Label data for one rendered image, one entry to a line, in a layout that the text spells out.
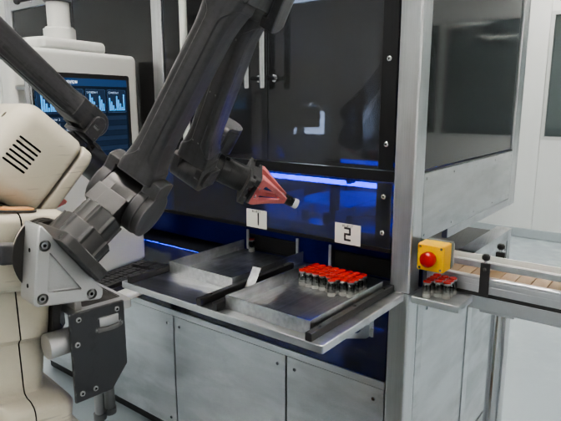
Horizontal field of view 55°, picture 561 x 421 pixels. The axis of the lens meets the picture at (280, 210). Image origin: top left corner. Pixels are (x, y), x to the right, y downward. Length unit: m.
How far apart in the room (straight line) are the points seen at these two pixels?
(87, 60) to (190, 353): 1.12
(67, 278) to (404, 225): 0.92
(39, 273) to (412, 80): 0.99
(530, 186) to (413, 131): 4.72
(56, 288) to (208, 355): 1.32
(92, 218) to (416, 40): 0.93
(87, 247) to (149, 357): 1.60
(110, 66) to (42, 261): 1.25
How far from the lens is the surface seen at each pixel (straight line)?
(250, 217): 1.76
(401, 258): 1.48
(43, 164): 0.93
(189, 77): 0.79
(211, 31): 0.77
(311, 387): 1.80
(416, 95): 1.42
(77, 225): 0.81
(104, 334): 1.01
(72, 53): 1.86
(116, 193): 0.84
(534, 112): 6.05
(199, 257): 1.76
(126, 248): 2.04
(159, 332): 2.26
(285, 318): 1.26
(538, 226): 6.15
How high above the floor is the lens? 1.39
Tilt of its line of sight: 11 degrees down
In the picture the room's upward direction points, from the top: straight up
